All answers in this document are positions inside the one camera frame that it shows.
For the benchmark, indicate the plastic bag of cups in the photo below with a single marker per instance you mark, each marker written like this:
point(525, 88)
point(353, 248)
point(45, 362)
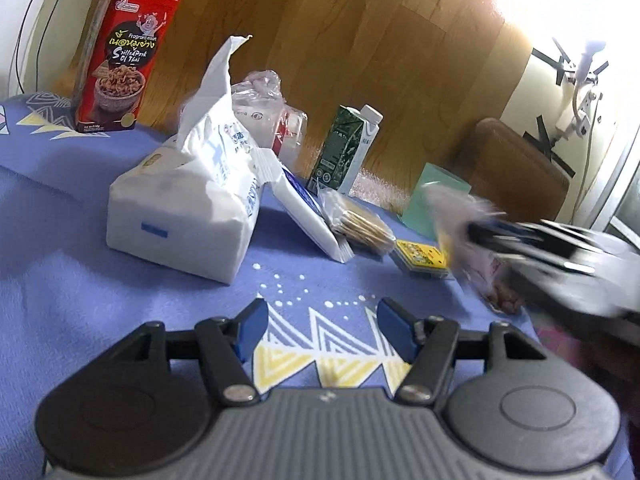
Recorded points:
point(265, 110)

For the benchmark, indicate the cracker packet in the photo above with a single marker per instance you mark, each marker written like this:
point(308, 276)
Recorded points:
point(360, 230)

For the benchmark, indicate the white wet wipes pack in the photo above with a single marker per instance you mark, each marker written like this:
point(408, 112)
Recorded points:
point(305, 215)

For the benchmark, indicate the blue printed tablecloth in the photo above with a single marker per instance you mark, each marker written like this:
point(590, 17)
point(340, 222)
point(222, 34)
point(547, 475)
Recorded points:
point(75, 260)

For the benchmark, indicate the clear plastic packet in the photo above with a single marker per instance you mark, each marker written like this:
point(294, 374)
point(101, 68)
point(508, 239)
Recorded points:
point(447, 220)

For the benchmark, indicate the red snack box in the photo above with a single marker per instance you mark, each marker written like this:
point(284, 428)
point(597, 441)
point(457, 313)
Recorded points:
point(125, 60)

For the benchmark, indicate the yellow card box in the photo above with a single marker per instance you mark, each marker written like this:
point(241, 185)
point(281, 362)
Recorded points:
point(420, 256)

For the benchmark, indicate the white power strip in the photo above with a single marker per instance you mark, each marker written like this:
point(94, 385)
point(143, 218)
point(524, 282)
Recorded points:
point(582, 80)

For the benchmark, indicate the green plastic cup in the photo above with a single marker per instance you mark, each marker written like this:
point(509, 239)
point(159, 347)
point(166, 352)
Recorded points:
point(425, 200)

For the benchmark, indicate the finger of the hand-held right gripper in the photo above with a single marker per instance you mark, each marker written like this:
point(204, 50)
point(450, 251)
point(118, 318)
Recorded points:
point(505, 232)
point(540, 260)

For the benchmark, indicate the white tissue pack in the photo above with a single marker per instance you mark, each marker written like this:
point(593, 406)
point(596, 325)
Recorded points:
point(175, 210)

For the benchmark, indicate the frosted glass sliding door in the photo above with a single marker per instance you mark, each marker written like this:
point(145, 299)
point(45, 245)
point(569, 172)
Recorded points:
point(617, 195)

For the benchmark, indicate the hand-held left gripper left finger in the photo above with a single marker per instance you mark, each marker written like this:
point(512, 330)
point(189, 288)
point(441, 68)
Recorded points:
point(250, 327)

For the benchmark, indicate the brown chair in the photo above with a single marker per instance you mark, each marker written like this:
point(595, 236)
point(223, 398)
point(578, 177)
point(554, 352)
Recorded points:
point(510, 170)

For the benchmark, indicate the green milk carton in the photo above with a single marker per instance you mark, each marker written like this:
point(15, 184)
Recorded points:
point(340, 150)

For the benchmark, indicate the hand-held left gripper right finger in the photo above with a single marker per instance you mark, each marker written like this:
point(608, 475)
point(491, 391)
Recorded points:
point(395, 327)

